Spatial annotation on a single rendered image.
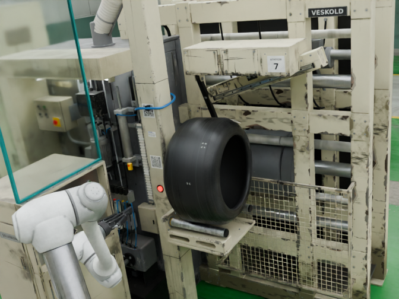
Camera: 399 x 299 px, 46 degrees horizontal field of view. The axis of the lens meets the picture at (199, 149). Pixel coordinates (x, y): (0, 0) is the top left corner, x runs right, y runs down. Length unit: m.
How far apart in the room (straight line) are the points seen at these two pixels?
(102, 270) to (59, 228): 0.55
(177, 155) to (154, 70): 0.45
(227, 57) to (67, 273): 1.36
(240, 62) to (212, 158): 0.52
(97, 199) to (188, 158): 0.74
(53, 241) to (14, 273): 0.99
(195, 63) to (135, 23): 0.39
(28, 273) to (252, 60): 1.51
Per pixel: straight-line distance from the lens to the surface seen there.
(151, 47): 2.40
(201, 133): 2.30
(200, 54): 2.54
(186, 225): 2.55
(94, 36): 3.00
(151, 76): 2.42
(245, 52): 2.41
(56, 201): 1.65
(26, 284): 2.57
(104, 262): 2.07
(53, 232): 1.63
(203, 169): 2.22
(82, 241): 2.20
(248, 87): 2.60
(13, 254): 2.52
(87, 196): 1.63
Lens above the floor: 2.15
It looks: 20 degrees down
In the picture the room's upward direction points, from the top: 7 degrees counter-clockwise
